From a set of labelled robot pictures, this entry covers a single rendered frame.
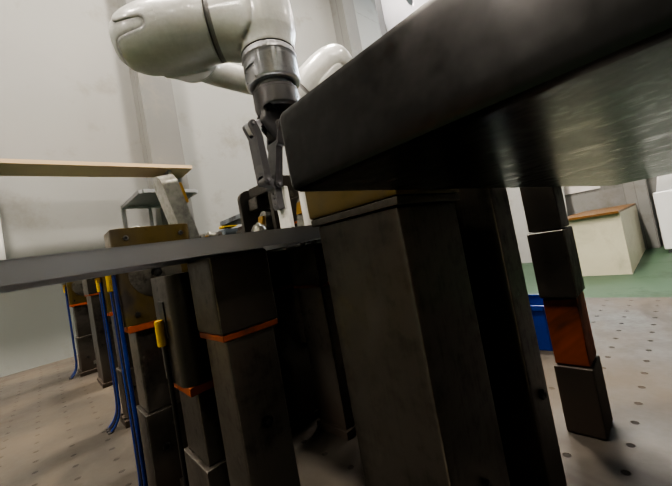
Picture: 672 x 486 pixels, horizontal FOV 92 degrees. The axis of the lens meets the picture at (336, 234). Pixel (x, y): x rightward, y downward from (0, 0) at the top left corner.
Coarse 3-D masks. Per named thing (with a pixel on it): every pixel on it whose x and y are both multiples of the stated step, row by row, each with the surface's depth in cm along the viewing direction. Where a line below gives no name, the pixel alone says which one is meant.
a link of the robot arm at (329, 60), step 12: (324, 48) 103; (336, 48) 103; (312, 60) 103; (324, 60) 102; (336, 60) 102; (348, 60) 104; (300, 72) 103; (312, 72) 102; (324, 72) 102; (312, 84) 102
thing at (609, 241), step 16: (608, 208) 516; (624, 208) 429; (576, 224) 423; (592, 224) 411; (608, 224) 400; (624, 224) 405; (576, 240) 425; (592, 240) 413; (608, 240) 401; (624, 240) 391; (640, 240) 501; (592, 256) 415; (608, 256) 403; (624, 256) 392; (640, 256) 469; (592, 272) 417; (608, 272) 405; (624, 272) 394
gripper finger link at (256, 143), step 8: (256, 128) 48; (248, 136) 49; (256, 136) 48; (256, 144) 48; (264, 144) 49; (256, 152) 48; (264, 152) 48; (256, 160) 49; (264, 160) 48; (256, 168) 49; (264, 168) 48; (256, 176) 49; (264, 176) 48
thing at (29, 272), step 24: (192, 240) 21; (216, 240) 22; (240, 240) 23; (264, 240) 24; (288, 240) 26; (0, 264) 15; (24, 264) 15; (48, 264) 16; (72, 264) 17; (96, 264) 17; (120, 264) 18; (144, 264) 19; (168, 264) 29; (0, 288) 22; (24, 288) 22
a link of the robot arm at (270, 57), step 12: (252, 48) 49; (264, 48) 49; (276, 48) 49; (288, 48) 51; (252, 60) 50; (264, 60) 49; (276, 60) 49; (288, 60) 50; (252, 72) 50; (264, 72) 49; (276, 72) 49; (288, 72) 50; (252, 84) 51
